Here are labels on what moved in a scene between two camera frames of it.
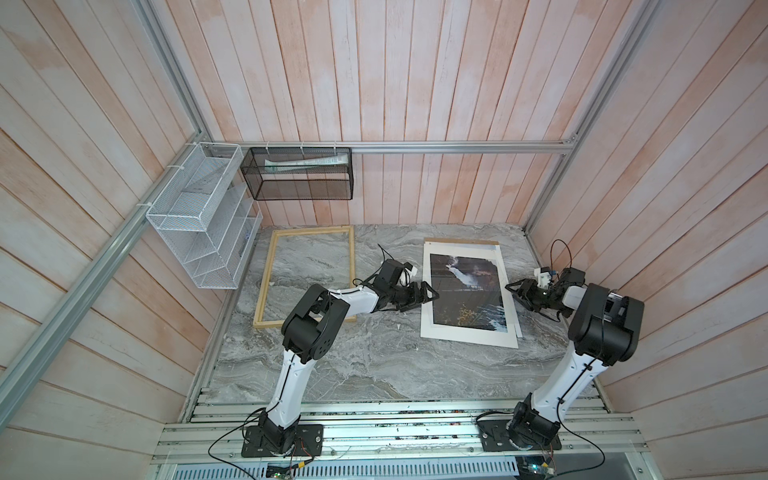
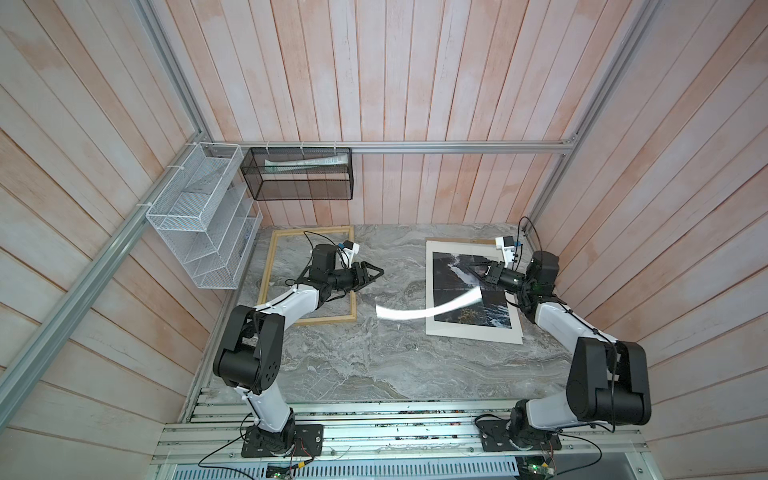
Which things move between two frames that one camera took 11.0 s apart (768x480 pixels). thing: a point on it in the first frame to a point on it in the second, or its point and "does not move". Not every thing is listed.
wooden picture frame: x=267 y=264 does not move
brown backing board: x=462 y=240 does not move
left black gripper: x=415 y=300 to x=364 y=266
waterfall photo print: x=474 y=304 does not move
